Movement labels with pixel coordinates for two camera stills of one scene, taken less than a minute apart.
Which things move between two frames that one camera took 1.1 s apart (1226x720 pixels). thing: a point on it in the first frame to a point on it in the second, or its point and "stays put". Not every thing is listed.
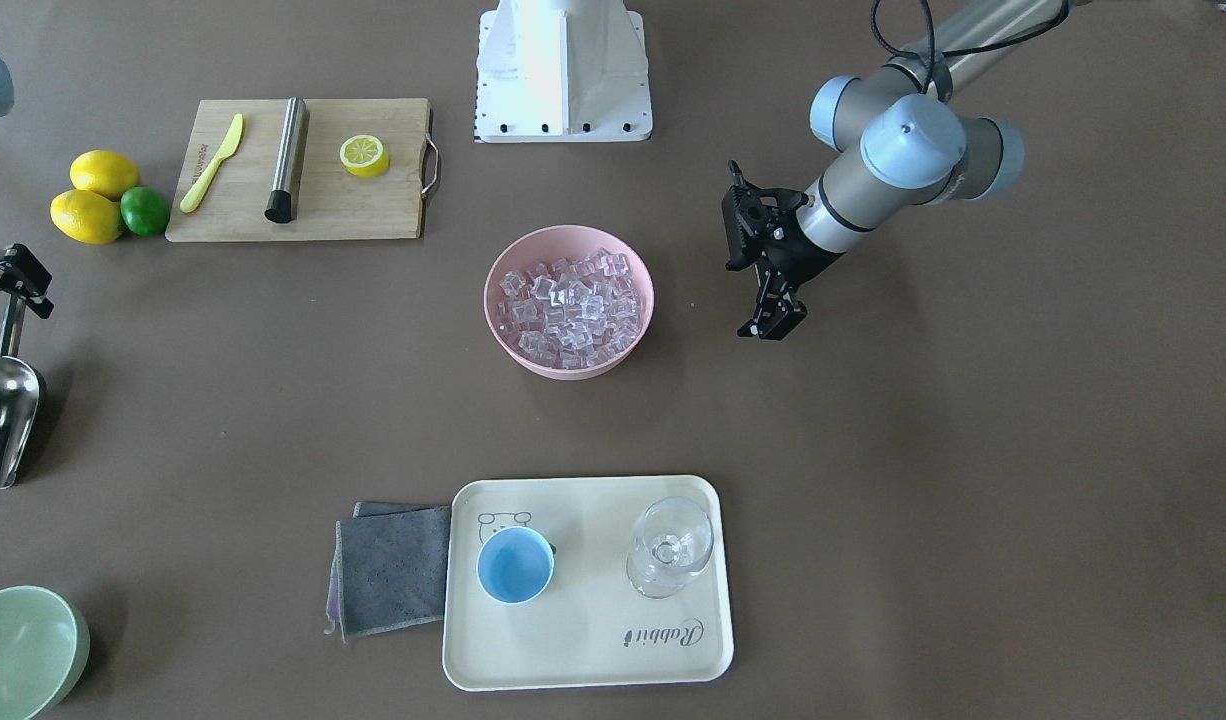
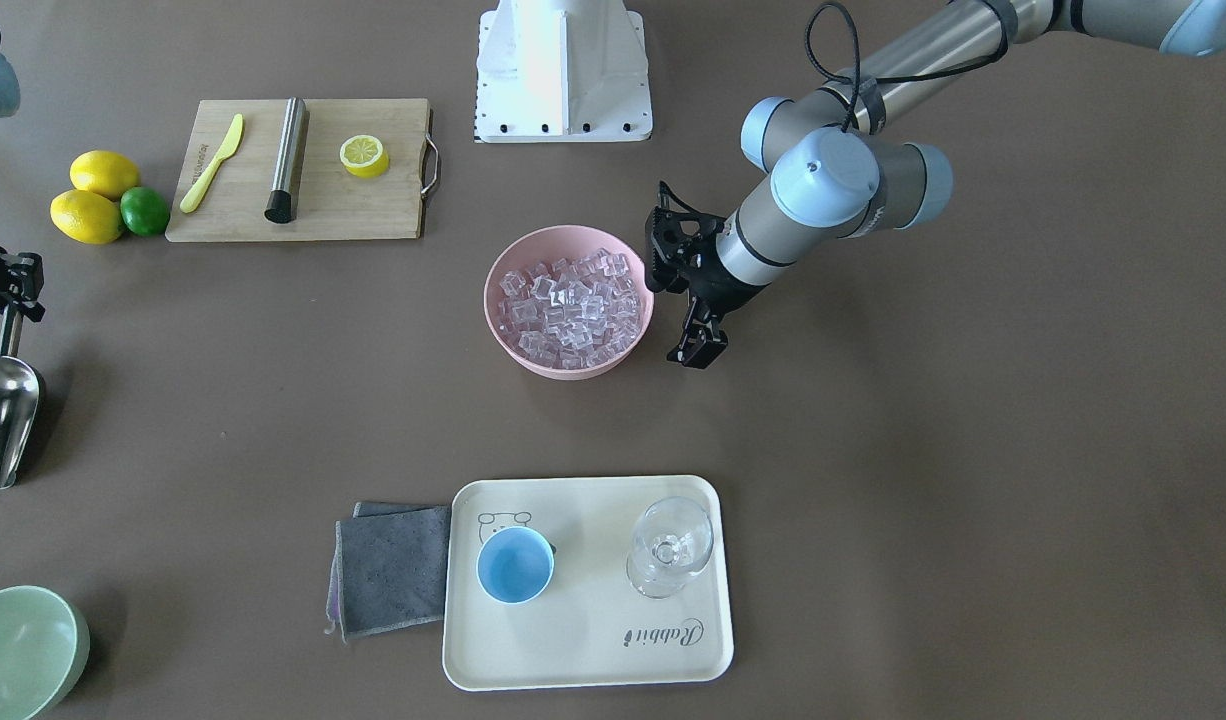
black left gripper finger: (783, 315) to (713, 343)
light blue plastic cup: (515, 565) stays put
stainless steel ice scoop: (5, 406) stays put
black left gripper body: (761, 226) to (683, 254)
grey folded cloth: (388, 567) stays put
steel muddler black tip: (288, 165) stays put
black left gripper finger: (752, 327) to (680, 354)
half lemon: (364, 155) stays put
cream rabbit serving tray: (589, 628) stays put
